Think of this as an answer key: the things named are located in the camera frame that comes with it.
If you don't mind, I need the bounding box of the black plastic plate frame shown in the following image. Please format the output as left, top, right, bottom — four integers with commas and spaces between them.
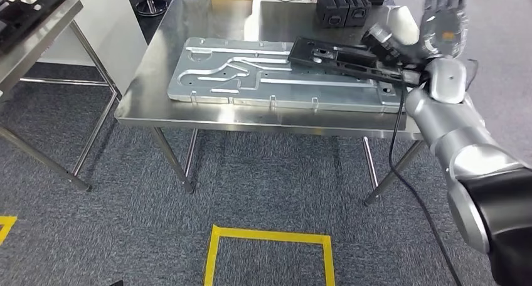
287, 36, 422, 87
0, 0, 67, 55

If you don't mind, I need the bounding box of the stainless steel workbench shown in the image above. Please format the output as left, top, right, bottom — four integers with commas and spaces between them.
114, 0, 425, 207

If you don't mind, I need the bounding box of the silver stamped metal panel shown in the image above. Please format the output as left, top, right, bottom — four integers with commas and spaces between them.
167, 36, 407, 114

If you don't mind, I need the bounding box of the white cabinet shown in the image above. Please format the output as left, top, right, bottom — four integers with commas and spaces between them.
38, 0, 149, 97

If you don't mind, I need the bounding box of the stainless steel table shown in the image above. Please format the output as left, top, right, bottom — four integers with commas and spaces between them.
0, 0, 122, 193

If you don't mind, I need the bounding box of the chrome stanchion post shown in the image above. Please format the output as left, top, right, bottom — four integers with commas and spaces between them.
134, 0, 169, 18

